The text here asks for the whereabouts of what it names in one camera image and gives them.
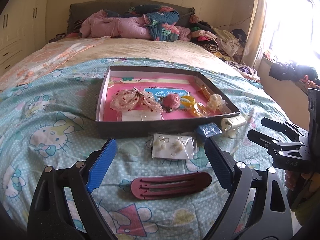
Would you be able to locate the orange cloth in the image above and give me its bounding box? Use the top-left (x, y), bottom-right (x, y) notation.
top-left (299, 74), bottom-right (320, 90)

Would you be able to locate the clear plastic packet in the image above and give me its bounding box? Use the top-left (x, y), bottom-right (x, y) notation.
top-left (121, 110), bottom-right (163, 122)

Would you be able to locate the pile of clothes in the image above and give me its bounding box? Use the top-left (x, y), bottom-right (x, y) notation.
top-left (189, 21), bottom-right (260, 80)

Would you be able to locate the cream flower hair clip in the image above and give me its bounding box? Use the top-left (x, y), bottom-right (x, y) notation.
top-left (207, 94), bottom-right (227, 113)

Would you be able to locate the cream wardrobe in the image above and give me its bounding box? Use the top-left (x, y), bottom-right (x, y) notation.
top-left (0, 0), bottom-right (50, 77)

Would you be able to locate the person's right hand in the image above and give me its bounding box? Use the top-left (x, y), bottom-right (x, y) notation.
top-left (285, 171), bottom-right (320, 200)

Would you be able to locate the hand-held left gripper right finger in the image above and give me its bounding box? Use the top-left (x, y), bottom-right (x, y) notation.
top-left (204, 136), bottom-right (293, 240)

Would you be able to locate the maroon hair clip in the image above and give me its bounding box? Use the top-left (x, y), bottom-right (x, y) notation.
top-left (130, 172), bottom-right (212, 201)

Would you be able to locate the cartoon cat printed blanket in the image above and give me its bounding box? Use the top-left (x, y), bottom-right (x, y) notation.
top-left (0, 57), bottom-right (295, 240)

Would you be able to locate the lace bow hair clip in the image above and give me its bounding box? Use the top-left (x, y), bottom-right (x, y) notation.
top-left (110, 87), bottom-right (163, 113)

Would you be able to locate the dark cardboard box tray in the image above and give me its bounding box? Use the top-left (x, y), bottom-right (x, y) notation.
top-left (95, 66), bottom-right (241, 140)

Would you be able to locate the yellow ring hair tie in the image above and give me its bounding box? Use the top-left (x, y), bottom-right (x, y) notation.
top-left (180, 95), bottom-right (197, 108)

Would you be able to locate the pink floral cloth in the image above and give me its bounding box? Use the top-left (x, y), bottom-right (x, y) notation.
top-left (0, 36), bottom-right (112, 90)

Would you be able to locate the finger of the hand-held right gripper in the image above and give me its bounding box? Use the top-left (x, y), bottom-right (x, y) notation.
top-left (261, 117), bottom-right (309, 137)
top-left (247, 129), bottom-right (313, 173)

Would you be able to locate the earring card packet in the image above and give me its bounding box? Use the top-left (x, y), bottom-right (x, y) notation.
top-left (151, 133), bottom-right (198, 160)

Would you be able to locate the pink quilt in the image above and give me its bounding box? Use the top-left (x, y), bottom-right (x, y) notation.
top-left (79, 9), bottom-right (192, 40)

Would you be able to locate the beige bedspread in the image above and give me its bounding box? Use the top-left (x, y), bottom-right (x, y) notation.
top-left (25, 36), bottom-right (238, 80)

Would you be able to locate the dark garment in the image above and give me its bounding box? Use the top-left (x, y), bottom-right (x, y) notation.
top-left (269, 61), bottom-right (320, 82)

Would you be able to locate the cream curtain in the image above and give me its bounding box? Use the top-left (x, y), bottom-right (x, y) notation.
top-left (241, 0), bottom-right (272, 65)

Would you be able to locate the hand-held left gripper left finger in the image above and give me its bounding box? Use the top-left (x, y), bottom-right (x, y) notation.
top-left (27, 138), bottom-right (118, 240)

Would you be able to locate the small blue box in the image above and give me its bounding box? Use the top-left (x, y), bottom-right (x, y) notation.
top-left (195, 123), bottom-right (222, 140)

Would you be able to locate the cream claw hair clip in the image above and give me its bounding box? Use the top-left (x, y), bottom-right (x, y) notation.
top-left (220, 114), bottom-right (248, 139)

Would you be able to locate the dark floral quilt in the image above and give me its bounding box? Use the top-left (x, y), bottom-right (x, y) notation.
top-left (104, 4), bottom-right (180, 41)

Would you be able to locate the orange spiral hair tie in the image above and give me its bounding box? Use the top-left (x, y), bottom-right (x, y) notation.
top-left (199, 85), bottom-right (210, 101)

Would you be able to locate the yellow translucent hair clip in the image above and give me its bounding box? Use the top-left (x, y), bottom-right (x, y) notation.
top-left (191, 102), bottom-right (208, 117)

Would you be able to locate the dark nightstand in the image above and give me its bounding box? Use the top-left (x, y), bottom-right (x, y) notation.
top-left (49, 33), bottom-right (68, 43)

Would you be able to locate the pink fluffy pompom clip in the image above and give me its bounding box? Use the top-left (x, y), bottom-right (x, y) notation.
top-left (160, 94), bottom-right (181, 112)

